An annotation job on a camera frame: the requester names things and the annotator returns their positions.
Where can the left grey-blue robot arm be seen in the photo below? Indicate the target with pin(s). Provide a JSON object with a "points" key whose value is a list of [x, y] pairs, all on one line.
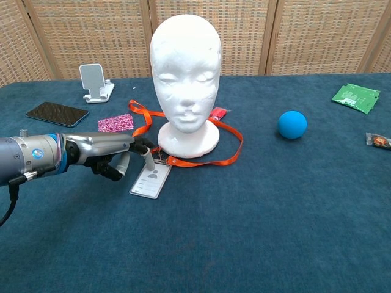
{"points": [[27, 155]]}

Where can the blue ball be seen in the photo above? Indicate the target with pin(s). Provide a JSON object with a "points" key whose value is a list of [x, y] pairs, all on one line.
{"points": [[292, 125]]}

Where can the white foam mannequin head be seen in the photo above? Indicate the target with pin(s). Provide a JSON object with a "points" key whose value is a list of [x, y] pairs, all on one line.
{"points": [[186, 61]]}

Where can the small clear snack packet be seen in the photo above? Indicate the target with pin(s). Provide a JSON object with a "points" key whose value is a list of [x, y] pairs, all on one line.
{"points": [[380, 141]]}

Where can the white phone stand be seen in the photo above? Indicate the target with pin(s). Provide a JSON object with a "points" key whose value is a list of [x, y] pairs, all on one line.
{"points": [[91, 76]]}

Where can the pink patterned card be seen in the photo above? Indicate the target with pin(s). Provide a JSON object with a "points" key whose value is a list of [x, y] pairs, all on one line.
{"points": [[114, 123]]}

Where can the woven wicker screen panel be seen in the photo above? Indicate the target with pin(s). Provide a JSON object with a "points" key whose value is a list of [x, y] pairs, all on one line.
{"points": [[18, 45], [385, 65], [100, 39], [320, 30], [241, 36]]}

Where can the white ID card holder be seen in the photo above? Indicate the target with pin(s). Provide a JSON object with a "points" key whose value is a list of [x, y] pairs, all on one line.
{"points": [[151, 183]]}

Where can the green foil packet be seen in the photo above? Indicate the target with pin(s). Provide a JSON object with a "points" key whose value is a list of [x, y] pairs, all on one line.
{"points": [[355, 97]]}

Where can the black smartphone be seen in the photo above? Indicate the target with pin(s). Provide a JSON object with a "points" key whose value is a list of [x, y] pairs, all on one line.
{"points": [[58, 114]]}

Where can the small red packet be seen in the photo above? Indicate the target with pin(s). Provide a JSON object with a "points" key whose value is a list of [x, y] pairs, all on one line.
{"points": [[219, 113]]}

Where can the blue table cloth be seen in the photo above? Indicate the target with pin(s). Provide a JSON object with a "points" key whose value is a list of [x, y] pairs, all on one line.
{"points": [[214, 213]]}

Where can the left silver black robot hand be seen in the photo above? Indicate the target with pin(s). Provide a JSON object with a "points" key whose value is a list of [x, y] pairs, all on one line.
{"points": [[97, 145]]}

